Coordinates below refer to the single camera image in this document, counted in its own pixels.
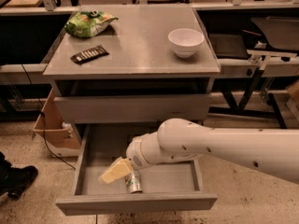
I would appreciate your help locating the open middle drawer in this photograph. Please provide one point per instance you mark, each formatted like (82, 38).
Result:
(165, 187)

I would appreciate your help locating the grey drawer cabinet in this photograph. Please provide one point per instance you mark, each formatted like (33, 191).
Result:
(139, 60)

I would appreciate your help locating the brown cardboard box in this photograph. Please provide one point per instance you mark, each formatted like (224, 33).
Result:
(58, 134)

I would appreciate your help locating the dark snack bar wrapper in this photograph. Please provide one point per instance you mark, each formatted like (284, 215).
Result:
(89, 55)

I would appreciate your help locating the closed top drawer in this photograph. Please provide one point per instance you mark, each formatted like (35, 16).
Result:
(137, 108)

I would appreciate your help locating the white ceramic bowl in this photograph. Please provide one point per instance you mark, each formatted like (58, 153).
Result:
(185, 42)

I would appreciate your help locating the silver green 7up can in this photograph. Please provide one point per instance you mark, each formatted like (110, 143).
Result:
(133, 182)

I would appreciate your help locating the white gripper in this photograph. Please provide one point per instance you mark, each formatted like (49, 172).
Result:
(135, 154)

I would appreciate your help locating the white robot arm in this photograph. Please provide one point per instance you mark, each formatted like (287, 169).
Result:
(271, 151)

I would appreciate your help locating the green chip bag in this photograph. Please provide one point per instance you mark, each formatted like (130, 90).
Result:
(87, 24)

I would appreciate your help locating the black shoe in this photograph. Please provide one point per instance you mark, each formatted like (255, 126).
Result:
(14, 181)

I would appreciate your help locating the black metal stand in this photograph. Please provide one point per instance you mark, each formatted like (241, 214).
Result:
(235, 108)

